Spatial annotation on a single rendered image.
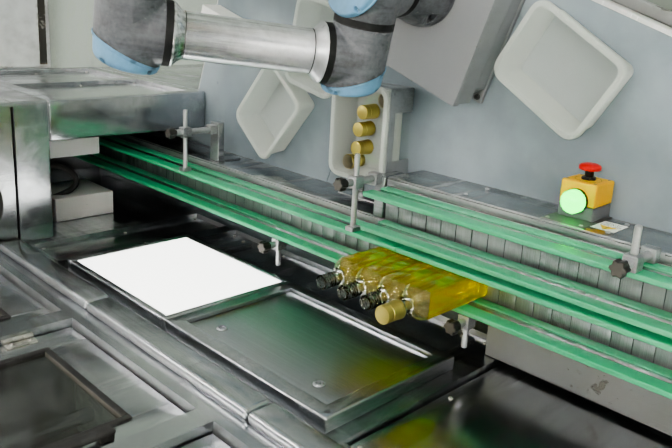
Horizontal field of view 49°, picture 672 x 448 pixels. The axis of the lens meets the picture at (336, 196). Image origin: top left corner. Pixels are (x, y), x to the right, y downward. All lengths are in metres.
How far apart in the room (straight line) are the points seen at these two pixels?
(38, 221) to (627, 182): 1.46
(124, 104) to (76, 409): 1.04
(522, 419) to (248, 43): 0.81
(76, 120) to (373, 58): 0.98
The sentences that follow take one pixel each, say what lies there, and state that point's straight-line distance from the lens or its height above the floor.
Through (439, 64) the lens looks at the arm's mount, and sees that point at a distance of 1.52.
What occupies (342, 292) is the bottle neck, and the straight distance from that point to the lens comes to 1.39.
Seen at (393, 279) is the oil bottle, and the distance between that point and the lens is 1.38.
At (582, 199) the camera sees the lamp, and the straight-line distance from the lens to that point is 1.39.
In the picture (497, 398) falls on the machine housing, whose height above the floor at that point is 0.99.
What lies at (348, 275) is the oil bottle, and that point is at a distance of 1.43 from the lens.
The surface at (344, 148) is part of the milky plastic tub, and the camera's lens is 1.79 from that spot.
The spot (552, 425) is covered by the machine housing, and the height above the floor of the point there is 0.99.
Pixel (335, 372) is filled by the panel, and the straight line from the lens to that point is 1.36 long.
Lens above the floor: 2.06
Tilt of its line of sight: 43 degrees down
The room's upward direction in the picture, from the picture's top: 101 degrees counter-clockwise
